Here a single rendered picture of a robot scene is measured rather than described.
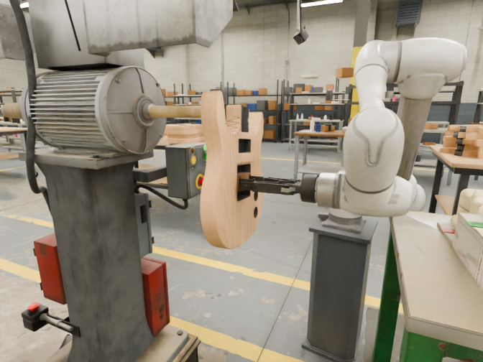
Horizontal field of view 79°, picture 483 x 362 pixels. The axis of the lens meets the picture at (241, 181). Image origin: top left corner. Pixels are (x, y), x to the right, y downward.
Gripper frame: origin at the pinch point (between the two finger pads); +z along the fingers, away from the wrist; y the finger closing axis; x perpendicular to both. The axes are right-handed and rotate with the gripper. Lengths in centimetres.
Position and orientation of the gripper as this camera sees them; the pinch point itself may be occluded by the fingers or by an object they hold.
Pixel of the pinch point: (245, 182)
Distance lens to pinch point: 83.5
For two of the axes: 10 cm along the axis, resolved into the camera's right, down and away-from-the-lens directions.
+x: 0.4, -9.9, -1.4
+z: -9.2, -0.9, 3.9
